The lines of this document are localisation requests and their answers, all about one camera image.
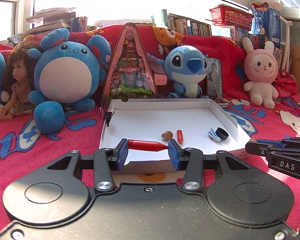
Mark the blue Stitch plush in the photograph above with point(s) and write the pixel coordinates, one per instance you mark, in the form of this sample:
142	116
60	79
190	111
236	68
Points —
186	67

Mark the blue round mouse plush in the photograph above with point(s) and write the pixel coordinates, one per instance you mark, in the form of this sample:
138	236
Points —
67	74

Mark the brown-haired doll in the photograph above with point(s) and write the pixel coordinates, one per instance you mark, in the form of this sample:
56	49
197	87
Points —
18	81

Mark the red plastic basket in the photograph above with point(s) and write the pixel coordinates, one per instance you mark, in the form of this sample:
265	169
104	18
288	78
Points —
223	15

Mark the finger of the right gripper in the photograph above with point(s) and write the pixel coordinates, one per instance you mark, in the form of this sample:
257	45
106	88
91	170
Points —
277	143

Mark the white cardboard tray box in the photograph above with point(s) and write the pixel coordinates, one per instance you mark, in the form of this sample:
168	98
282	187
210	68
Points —
147	119

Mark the stack of books left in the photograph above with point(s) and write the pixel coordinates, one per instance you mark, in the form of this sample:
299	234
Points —
55	18

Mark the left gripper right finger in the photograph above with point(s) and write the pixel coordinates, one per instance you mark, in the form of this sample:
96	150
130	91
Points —
189	160

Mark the red cone-shaped piece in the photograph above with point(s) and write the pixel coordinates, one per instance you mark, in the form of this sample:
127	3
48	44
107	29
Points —
180	137

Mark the row of books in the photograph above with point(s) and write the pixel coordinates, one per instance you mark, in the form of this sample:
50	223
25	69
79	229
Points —
186	26

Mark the black smartphone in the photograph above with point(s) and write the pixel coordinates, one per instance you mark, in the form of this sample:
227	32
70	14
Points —
214	78

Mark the brown walnut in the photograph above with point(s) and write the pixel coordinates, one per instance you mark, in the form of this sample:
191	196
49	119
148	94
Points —
167	135

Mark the light blue hair clip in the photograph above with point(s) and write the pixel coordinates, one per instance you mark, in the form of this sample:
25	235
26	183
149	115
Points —
213	136

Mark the black round cap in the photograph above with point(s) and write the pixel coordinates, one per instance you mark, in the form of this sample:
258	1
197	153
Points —
221	133

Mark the long red cone piece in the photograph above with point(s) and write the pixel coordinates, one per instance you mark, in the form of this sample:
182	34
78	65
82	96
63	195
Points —
143	145

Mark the blue paper bag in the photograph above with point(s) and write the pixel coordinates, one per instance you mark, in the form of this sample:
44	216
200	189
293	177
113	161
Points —
266	22

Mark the pink triangular diorama house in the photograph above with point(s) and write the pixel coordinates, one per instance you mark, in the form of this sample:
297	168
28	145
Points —
129	73

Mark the black binder clip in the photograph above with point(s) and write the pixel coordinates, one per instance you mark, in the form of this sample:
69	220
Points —
107	115

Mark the red patterned blanket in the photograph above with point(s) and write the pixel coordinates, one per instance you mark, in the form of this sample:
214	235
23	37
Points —
23	148

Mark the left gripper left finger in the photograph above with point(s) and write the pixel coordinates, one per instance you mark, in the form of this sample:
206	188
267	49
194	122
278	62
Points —
107	160

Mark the pink bunny plush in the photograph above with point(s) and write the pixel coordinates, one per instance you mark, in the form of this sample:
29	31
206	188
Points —
260	67

